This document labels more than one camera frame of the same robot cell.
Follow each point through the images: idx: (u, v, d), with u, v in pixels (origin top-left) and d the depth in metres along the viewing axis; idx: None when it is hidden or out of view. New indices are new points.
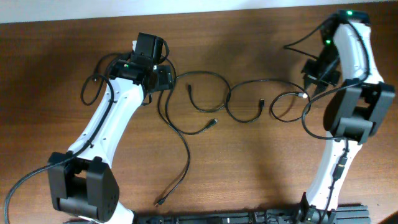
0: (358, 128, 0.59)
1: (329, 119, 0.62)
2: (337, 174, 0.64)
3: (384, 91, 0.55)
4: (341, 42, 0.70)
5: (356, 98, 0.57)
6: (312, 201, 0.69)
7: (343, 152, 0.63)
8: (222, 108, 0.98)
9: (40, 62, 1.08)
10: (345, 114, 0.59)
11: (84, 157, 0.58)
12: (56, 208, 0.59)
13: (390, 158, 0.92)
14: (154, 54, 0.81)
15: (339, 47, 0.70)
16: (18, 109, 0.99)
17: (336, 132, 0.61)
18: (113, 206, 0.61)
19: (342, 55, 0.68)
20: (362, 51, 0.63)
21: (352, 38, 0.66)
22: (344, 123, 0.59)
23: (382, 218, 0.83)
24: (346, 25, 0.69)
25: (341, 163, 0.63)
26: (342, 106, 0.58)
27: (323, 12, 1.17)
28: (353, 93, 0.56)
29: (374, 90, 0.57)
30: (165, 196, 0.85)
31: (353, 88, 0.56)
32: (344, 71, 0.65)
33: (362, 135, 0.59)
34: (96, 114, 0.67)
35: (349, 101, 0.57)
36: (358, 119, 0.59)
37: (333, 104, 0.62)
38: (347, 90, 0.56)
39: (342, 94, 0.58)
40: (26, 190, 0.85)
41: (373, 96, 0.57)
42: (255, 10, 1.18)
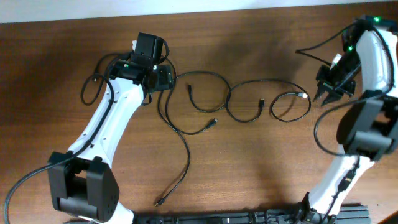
0: (375, 146, 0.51)
1: (342, 132, 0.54)
2: (343, 188, 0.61)
3: None
4: (362, 50, 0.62)
5: (377, 112, 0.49)
6: (314, 205, 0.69)
7: (353, 167, 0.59)
8: (221, 108, 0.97)
9: (42, 63, 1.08)
10: (360, 130, 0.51)
11: (84, 157, 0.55)
12: (56, 209, 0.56)
13: (393, 158, 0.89)
14: (153, 54, 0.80)
15: (360, 54, 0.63)
16: (20, 109, 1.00)
17: (348, 148, 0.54)
18: (114, 208, 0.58)
19: (364, 65, 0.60)
20: (387, 63, 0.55)
21: (377, 46, 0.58)
22: (359, 140, 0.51)
23: (382, 218, 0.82)
24: (372, 32, 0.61)
25: (349, 177, 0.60)
26: (360, 119, 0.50)
27: (324, 10, 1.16)
28: (374, 107, 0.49)
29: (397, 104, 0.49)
30: (165, 196, 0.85)
31: (374, 101, 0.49)
32: (364, 83, 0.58)
33: (377, 153, 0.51)
34: (97, 112, 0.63)
35: (368, 116, 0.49)
36: (377, 136, 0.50)
37: (348, 116, 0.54)
38: (367, 102, 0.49)
39: (360, 107, 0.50)
40: (28, 190, 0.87)
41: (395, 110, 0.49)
42: (255, 9, 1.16)
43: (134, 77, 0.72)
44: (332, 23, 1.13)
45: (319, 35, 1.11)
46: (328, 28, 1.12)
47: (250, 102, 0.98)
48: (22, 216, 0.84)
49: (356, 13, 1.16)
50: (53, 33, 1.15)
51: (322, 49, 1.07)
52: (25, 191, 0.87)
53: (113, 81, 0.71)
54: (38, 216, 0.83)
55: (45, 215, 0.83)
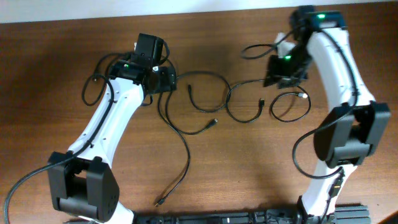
0: (355, 154, 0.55)
1: (321, 149, 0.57)
2: (334, 193, 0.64)
3: (377, 112, 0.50)
4: (318, 55, 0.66)
5: (349, 126, 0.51)
6: (310, 211, 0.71)
7: (339, 175, 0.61)
8: (222, 108, 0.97)
9: (42, 63, 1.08)
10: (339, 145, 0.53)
11: (84, 157, 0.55)
12: (56, 209, 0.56)
13: (393, 158, 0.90)
14: (154, 55, 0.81)
15: (316, 59, 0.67)
16: (20, 109, 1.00)
17: (331, 163, 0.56)
18: (114, 208, 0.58)
19: (323, 70, 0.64)
20: (344, 68, 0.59)
21: (331, 51, 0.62)
22: (339, 154, 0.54)
23: (382, 218, 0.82)
24: (321, 35, 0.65)
25: (337, 184, 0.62)
26: (335, 138, 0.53)
27: (324, 11, 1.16)
28: (346, 122, 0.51)
29: (364, 110, 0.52)
30: (165, 196, 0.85)
31: (344, 117, 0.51)
32: (329, 89, 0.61)
33: (358, 158, 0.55)
34: (97, 112, 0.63)
35: (342, 132, 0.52)
36: (355, 144, 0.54)
37: (323, 132, 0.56)
38: (338, 121, 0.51)
39: (333, 126, 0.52)
40: (28, 190, 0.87)
41: (365, 116, 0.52)
42: (255, 9, 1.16)
43: (134, 77, 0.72)
44: None
45: None
46: None
47: (250, 102, 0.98)
48: (22, 216, 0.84)
49: (355, 14, 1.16)
50: (54, 33, 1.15)
51: None
52: (25, 191, 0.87)
53: (113, 81, 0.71)
54: (38, 216, 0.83)
55: (45, 215, 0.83)
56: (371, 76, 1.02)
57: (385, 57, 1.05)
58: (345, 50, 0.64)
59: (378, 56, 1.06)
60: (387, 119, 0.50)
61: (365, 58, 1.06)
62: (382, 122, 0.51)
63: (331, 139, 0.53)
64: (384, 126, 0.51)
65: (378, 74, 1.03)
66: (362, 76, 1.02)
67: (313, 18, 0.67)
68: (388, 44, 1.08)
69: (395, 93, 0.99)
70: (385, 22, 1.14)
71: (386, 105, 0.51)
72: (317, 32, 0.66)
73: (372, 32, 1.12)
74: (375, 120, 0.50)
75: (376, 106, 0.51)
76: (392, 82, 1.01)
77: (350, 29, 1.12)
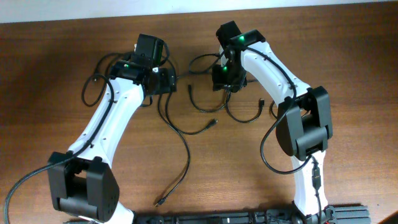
0: (316, 138, 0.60)
1: (286, 146, 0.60)
2: (318, 184, 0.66)
3: (317, 96, 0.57)
4: (253, 70, 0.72)
5: (298, 115, 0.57)
6: (305, 211, 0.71)
7: (313, 164, 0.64)
8: (221, 108, 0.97)
9: (41, 63, 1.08)
10: (299, 135, 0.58)
11: (84, 157, 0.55)
12: (56, 209, 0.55)
13: (393, 158, 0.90)
14: (154, 55, 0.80)
15: (254, 73, 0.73)
16: (19, 109, 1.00)
17: (300, 155, 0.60)
18: (114, 208, 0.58)
19: (262, 80, 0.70)
20: (275, 71, 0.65)
21: (260, 62, 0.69)
22: (303, 143, 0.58)
23: (382, 218, 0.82)
24: (247, 53, 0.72)
25: (316, 174, 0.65)
26: (291, 130, 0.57)
27: (324, 12, 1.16)
28: (295, 112, 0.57)
29: (308, 98, 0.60)
30: (165, 196, 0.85)
31: (292, 109, 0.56)
32: (273, 94, 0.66)
33: (321, 142, 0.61)
34: (97, 112, 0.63)
35: (296, 122, 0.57)
36: (312, 130, 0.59)
37: (280, 130, 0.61)
38: (286, 114, 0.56)
39: (285, 121, 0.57)
40: (28, 190, 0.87)
41: (310, 102, 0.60)
42: (256, 9, 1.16)
43: (134, 77, 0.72)
44: (331, 23, 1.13)
45: (320, 35, 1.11)
46: (328, 28, 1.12)
47: (250, 102, 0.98)
48: (22, 216, 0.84)
49: (355, 14, 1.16)
50: (53, 33, 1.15)
51: (321, 50, 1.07)
52: (24, 191, 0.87)
53: (113, 81, 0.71)
54: (38, 216, 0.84)
55: (45, 215, 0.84)
56: (370, 77, 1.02)
57: (385, 58, 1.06)
58: (272, 55, 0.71)
59: (377, 56, 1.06)
60: (326, 98, 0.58)
61: (365, 58, 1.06)
62: (324, 102, 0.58)
63: (289, 132, 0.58)
64: (326, 104, 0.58)
65: (378, 74, 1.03)
66: (362, 76, 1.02)
67: (235, 40, 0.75)
68: (387, 45, 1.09)
69: (395, 94, 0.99)
70: (386, 22, 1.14)
71: (321, 87, 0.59)
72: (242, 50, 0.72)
73: (372, 32, 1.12)
74: (317, 102, 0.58)
75: (313, 91, 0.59)
76: (391, 83, 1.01)
77: (350, 30, 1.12)
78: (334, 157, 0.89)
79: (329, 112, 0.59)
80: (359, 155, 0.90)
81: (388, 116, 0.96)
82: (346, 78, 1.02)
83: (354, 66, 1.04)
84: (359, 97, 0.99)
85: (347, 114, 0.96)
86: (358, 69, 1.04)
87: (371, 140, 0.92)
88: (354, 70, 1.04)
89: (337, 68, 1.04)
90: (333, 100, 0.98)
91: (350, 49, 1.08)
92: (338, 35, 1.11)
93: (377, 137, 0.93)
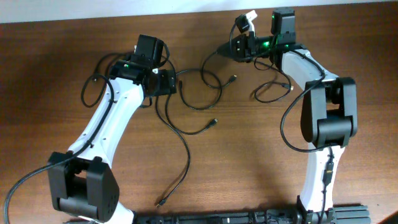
0: (339, 129, 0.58)
1: (306, 130, 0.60)
2: (328, 180, 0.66)
3: (344, 84, 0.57)
4: (288, 68, 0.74)
5: (324, 96, 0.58)
6: (308, 207, 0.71)
7: (328, 158, 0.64)
8: (212, 106, 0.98)
9: (41, 63, 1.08)
10: (320, 119, 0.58)
11: (84, 157, 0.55)
12: (56, 209, 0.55)
13: (393, 158, 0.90)
14: (154, 56, 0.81)
15: (290, 73, 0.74)
16: (19, 108, 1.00)
17: (318, 141, 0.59)
18: (114, 208, 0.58)
19: (296, 78, 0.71)
20: (311, 65, 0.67)
21: (298, 59, 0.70)
22: (324, 128, 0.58)
23: (382, 218, 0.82)
24: (289, 55, 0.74)
25: (329, 168, 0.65)
26: (314, 111, 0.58)
27: (324, 12, 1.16)
28: (319, 93, 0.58)
29: (337, 88, 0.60)
30: (165, 196, 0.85)
31: (318, 88, 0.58)
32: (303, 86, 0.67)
33: (343, 137, 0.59)
34: (97, 112, 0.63)
35: (319, 102, 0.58)
36: (336, 119, 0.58)
37: (304, 113, 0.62)
38: (311, 91, 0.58)
39: (310, 99, 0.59)
40: (27, 189, 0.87)
41: (337, 93, 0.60)
42: (256, 10, 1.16)
43: (134, 77, 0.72)
44: (331, 23, 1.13)
45: (319, 35, 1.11)
46: (328, 28, 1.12)
47: (249, 102, 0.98)
48: (22, 216, 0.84)
49: (356, 14, 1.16)
50: (53, 33, 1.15)
51: (321, 50, 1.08)
52: (24, 191, 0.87)
53: (113, 81, 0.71)
54: (38, 216, 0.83)
55: (45, 215, 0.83)
56: (370, 76, 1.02)
57: (384, 58, 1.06)
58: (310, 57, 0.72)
59: (377, 56, 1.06)
60: (354, 89, 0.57)
61: (365, 58, 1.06)
62: (351, 92, 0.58)
63: (311, 111, 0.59)
64: (353, 95, 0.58)
65: (377, 74, 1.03)
66: (362, 76, 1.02)
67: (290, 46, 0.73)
68: (387, 45, 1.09)
69: (394, 93, 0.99)
70: (386, 22, 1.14)
71: (349, 78, 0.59)
72: (284, 52, 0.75)
73: (372, 32, 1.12)
74: (344, 89, 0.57)
75: (342, 80, 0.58)
76: (391, 83, 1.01)
77: (350, 30, 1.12)
78: None
79: (356, 104, 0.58)
80: (359, 155, 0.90)
81: (388, 116, 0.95)
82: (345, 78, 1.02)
83: (355, 66, 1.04)
84: (359, 97, 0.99)
85: None
86: (357, 69, 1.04)
87: (371, 140, 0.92)
88: (353, 70, 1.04)
89: (337, 68, 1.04)
90: None
91: (350, 49, 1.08)
92: (338, 35, 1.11)
93: (377, 137, 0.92)
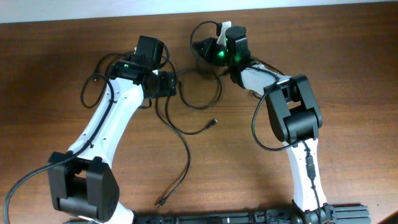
0: (305, 122, 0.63)
1: (277, 130, 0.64)
2: (312, 174, 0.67)
3: (297, 82, 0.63)
4: (252, 83, 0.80)
5: (282, 96, 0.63)
6: (303, 207, 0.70)
7: (306, 152, 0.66)
8: (212, 107, 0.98)
9: (41, 63, 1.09)
10: (286, 117, 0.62)
11: (84, 157, 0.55)
12: (56, 209, 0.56)
13: (393, 158, 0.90)
14: (154, 56, 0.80)
15: (254, 87, 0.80)
16: (18, 109, 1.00)
17: (290, 137, 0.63)
18: (114, 208, 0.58)
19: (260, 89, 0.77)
20: (266, 75, 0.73)
21: (254, 74, 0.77)
22: (292, 126, 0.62)
23: (382, 218, 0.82)
24: (247, 71, 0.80)
25: (310, 162, 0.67)
26: (278, 112, 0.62)
27: (325, 12, 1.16)
28: (278, 94, 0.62)
29: (293, 87, 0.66)
30: (165, 196, 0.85)
31: (274, 91, 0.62)
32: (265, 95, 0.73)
33: (311, 129, 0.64)
34: (96, 112, 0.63)
35: (281, 103, 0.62)
36: (301, 115, 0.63)
37: (270, 116, 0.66)
38: (271, 96, 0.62)
39: (271, 103, 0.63)
40: (27, 190, 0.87)
41: (295, 91, 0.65)
42: (257, 10, 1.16)
43: (135, 77, 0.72)
44: (331, 24, 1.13)
45: (319, 35, 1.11)
46: (328, 28, 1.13)
47: (249, 103, 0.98)
48: (22, 216, 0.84)
49: (356, 14, 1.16)
50: (53, 34, 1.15)
51: (321, 50, 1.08)
52: (24, 192, 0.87)
53: (114, 81, 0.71)
54: (38, 216, 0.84)
55: (45, 215, 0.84)
56: (370, 76, 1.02)
57: (384, 58, 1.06)
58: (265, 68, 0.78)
59: (377, 56, 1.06)
60: (306, 84, 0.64)
61: (364, 58, 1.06)
62: (306, 88, 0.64)
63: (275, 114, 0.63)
64: (308, 89, 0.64)
65: (377, 74, 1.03)
66: (361, 76, 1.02)
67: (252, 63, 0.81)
68: (387, 45, 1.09)
69: (394, 94, 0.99)
70: (386, 23, 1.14)
71: (300, 75, 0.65)
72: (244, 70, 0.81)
73: (372, 32, 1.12)
74: (300, 86, 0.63)
75: (295, 79, 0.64)
76: (390, 83, 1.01)
77: (350, 29, 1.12)
78: (334, 157, 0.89)
79: (312, 96, 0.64)
80: (359, 155, 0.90)
81: (388, 116, 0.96)
82: (345, 78, 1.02)
83: (354, 66, 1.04)
84: (359, 97, 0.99)
85: (347, 114, 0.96)
86: (357, 70, 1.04)
87: (370, 140, 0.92)
88: (353, 70, 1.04)
89: (337, 68, 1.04)
90: (332, 100, 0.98)
91: (350, 49, 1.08)
92: (339, 36, 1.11)
93: (377, 138, 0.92)
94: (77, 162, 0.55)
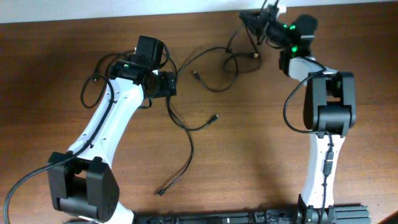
0: (337, 118, 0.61)
1: (308, 116, 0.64)
2: (328, 170, 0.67)
3: (344, 76, 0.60)
4: (296, 73, 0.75)
5: (324, 85, 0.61)
6: (309, 201, 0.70)
7: (329, 146, 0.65)
8: (212, 106, 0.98)
9: (42, 63, 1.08)
10: (321, 106, 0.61)
11: (84, 157, 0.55)
12: (56, 209, 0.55)
13: (393, 158, 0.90)
14: (154, 57, 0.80)
15: (297, 76, 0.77)
16: (18, 109, 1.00)
17: (318, 127, 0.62)
18: (114, 208, 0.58)
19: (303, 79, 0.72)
20: (314, 66, 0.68)
21: (303, 62, 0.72)
22: (324, 116, 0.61)
23: (382, 218, 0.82)
24: (296, 59, 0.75)
25: (329, 158, 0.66)
26: (315, 98, 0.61)
27: (326, 12, 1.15)
28: (321, 81, 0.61)
29: (337, 82, 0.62)
30: (165, 186, 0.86)
31: (318, 76, 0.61)
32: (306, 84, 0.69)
33: (342, 127, 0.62)
34: (97, 112, 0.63)
35: (321, 91, 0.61)
36: (336, 109, 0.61)
37: (306, 101, 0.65)
38: (313, 80, 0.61)
39: (311, 88, 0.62)
40: (27, 190, 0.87)
41: (338, 86, 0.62)
42: None
43: (134, 77, 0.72)
44: (332, 23, 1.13)
45: (320, 35, 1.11)
46: (328, 28, 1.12)
47: (250, 103, 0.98)
48: (22, 216, 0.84)
49: (357, 13, 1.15)
50: (53, 34, 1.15)
51: (321, 50, 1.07)
52: (23, 192, 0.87)
53: (113, 81, 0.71)
54: (38, 216, 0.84)
55: (45, 215, 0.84)
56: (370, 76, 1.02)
57: (385, 58, 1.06)
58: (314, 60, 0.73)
59: (377, 56, 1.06)
60: (353, 82, 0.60)
61: (365, 58, 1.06)
62: (351, 84, 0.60)
63: (311, 99, 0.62)
64: (352, 87, 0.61)
65: (377, 74, 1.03)
66: (361, 76, 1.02)
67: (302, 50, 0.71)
68: (387, 45, 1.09)
69: (394, 94, 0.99)
70: (387, 22, 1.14)
71: (349, 72, 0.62)
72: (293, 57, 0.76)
73: (373, 32, 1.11)
74: (344, 83, 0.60)
75: (343, 73, 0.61)
76: (391, 83, 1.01)
77: (350, 29, 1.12)
78: None
79: (354, 94, 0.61)
80: (359, 155, 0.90)
81: (388, 116, 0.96)
82: None
83: (355, 67, 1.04)
84: (359, 97, 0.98)
85: None
86: (357, 70, 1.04)
87: (371, 140, 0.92)
88: (353, 70, 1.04)
89: (337, 68, 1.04)
90: None
91: (351, 49, 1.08)
92: (339, 36, 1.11)
93: (377, 138, 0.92)
94: (78, 162, 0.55)
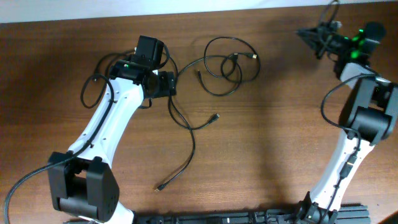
0: (374, 124, 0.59)
1: (345, 114, 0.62)
2: (346, 172, 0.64)
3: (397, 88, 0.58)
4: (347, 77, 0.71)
5: (371, 90, 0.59)
6: (316, 198, 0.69)
7: (354, 150, 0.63)
8: (212, 106, 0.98)
9: (42, 63, 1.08)
10: (362, 107, 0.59)
11: (84, 157, 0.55)
12: (56, 209, 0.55)
13: (392, 158, 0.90)
14: (154, 57, 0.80)
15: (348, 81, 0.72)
16: (18, 109, 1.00)
17: (352, 127, 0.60)
18: (114, 208, 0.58)
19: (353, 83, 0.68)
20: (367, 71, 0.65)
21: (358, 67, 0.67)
22: (360, 118, 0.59)
23: (382, 218, 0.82)
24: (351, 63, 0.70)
25: (351, 160, 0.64)
26: (359, 98, 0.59)
27: (326, 12, 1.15)
28: (369, 86, 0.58)
29: (387, 93, 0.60)
30: (165, 182, 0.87)
31: (369, 79, 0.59)
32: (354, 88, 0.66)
33: (375, 134, 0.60)
34: (96, 112, 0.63)
35: (364, 94, 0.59)
36: (375, 116, 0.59)
37: (348, 100, 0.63)
38: (363, 81, 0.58)
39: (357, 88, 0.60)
40: (27, 190, 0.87)
41: (386, 98, 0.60)
42: (256, 10, 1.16)
43: (135, 77, 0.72)
44: None
45: None
46: None
47: (250, 103, 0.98)
48: (22, 216, 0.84)
49: (356, 14, 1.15)
50: (53, 34, 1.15)
51: None
52: (23, 192, 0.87)
53: (113, 81, 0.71)
54: (37, 216, 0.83)
55: (45, 215, 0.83)
56: None
57: (384, 58, 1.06)
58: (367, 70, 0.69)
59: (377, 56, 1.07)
60: None
61: None
62: None
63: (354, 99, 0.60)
64: None
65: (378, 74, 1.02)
66: None
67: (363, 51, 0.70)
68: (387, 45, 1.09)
69: None
70: (386, 23, 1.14)
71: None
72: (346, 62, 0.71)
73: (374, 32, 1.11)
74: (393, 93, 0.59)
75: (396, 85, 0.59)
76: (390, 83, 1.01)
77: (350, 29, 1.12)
78: None
79: None
80: None
81: None
82: None
83: None
84: None
85: None
86: None
87: None
88: None
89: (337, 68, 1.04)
90: (332, 100, 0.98)
91: None
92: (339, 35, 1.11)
93: None
94: (78, 160, 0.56)
